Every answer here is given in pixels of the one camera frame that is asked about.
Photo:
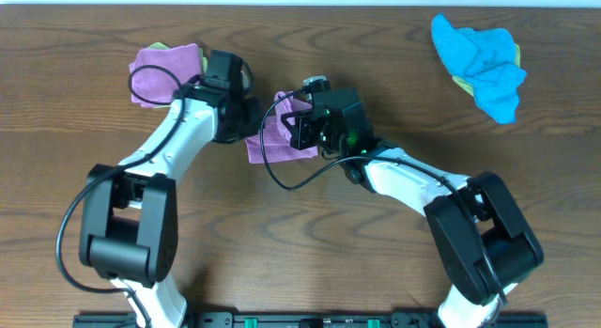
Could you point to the crumpled blue cloth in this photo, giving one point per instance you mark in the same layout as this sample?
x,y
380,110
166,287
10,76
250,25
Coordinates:
x,y
485,61

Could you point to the folded purple cloth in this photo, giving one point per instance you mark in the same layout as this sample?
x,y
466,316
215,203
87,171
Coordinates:
x,y
137,82

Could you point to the green cloth under blue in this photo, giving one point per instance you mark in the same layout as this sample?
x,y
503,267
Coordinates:
x,y
469,89

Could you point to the purple microfiber cloth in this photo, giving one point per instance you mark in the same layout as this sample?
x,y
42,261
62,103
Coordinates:
x,y
277,137

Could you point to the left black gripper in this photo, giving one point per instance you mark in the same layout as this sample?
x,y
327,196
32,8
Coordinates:
x,y
254,114

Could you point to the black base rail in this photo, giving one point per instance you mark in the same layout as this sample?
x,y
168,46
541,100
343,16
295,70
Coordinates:
x,y
399,319

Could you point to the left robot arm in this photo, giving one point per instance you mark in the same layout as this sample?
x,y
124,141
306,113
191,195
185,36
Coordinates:
x,y
129,231

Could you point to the folded green cloth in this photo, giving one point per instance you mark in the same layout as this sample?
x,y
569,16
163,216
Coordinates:
x,y
183,61

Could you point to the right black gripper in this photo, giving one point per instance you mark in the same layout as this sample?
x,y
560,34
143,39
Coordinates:
x,y
299,129

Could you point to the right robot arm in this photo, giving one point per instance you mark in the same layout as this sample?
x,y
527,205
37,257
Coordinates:
x,y
484,241

